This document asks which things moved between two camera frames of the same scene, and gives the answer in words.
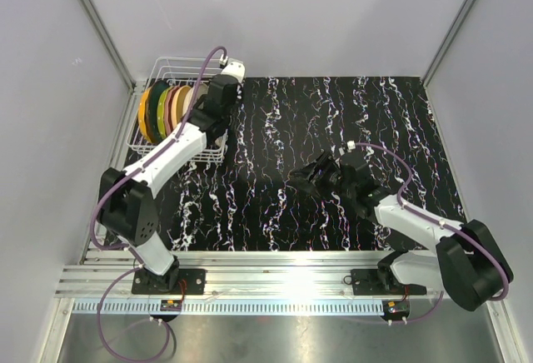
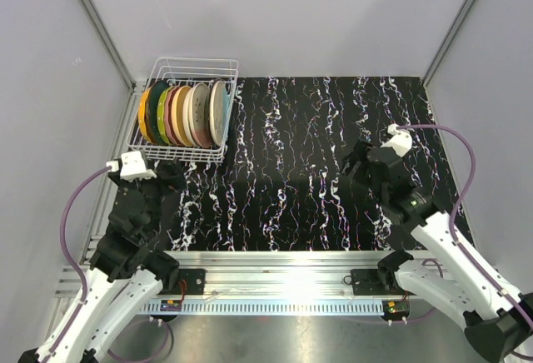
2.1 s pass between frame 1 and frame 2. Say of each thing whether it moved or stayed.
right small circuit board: stayed
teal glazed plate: stayed
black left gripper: moved
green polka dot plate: stayed
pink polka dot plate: stayed
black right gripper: moved
